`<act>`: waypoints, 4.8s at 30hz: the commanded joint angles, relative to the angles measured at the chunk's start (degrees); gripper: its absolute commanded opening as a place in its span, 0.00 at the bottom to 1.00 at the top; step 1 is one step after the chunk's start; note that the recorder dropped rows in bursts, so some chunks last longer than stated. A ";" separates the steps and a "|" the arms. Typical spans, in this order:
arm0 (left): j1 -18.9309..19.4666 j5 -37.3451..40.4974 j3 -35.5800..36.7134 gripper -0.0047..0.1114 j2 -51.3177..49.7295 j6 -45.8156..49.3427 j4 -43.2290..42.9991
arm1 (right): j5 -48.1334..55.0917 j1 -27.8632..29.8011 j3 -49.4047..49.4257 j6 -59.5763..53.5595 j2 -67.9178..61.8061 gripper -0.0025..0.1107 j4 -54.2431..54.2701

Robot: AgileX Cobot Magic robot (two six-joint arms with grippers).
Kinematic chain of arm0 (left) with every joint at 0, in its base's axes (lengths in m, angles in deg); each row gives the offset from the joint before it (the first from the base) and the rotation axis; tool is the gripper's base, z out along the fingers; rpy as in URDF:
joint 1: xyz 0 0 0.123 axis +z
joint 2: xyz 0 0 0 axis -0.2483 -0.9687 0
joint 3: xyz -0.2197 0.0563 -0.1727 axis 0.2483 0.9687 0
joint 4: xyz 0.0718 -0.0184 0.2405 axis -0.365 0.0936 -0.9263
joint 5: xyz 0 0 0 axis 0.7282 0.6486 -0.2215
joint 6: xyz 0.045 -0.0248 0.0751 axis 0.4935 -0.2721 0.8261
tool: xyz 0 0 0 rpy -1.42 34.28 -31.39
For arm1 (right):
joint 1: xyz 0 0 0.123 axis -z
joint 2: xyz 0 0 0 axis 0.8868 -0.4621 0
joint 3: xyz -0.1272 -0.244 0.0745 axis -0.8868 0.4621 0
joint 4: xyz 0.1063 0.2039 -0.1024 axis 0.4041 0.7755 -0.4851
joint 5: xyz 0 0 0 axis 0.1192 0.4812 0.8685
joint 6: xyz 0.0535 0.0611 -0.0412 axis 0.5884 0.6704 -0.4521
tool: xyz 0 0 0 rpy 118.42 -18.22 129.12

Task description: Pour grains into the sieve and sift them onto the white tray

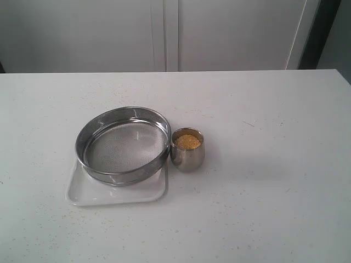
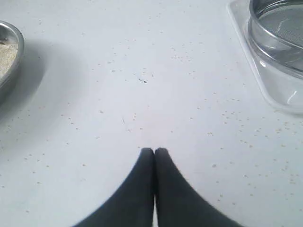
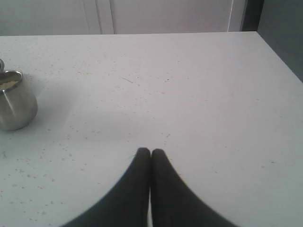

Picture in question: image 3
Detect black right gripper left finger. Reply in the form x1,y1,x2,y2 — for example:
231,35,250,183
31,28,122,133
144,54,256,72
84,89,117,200
65,148,151,227

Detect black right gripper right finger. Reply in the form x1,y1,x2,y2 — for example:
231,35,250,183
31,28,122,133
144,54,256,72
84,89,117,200
151,149,235,227

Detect stainless steel cup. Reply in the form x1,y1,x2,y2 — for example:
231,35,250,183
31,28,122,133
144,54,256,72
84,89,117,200
0,61,38,131

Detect dark door frame post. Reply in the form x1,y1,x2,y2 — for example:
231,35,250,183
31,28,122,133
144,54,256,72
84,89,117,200
241,0,264,32

